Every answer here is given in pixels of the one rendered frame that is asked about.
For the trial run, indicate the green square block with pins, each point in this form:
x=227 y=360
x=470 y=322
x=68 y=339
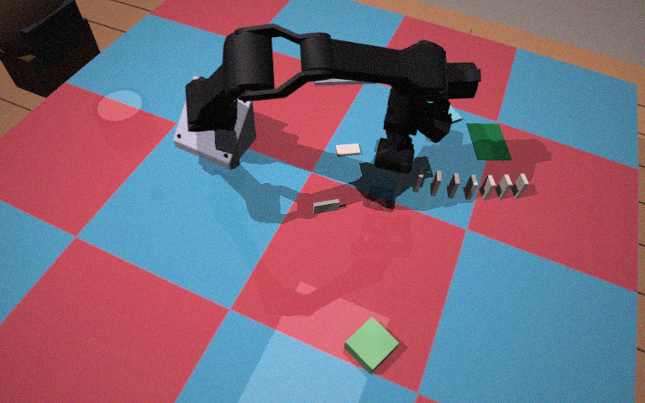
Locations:
x=371 y=345

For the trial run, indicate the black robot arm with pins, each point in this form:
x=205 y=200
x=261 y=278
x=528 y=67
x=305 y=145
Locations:
x=417 y=74

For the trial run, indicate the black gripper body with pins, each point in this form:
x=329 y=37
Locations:
x=396 y=153

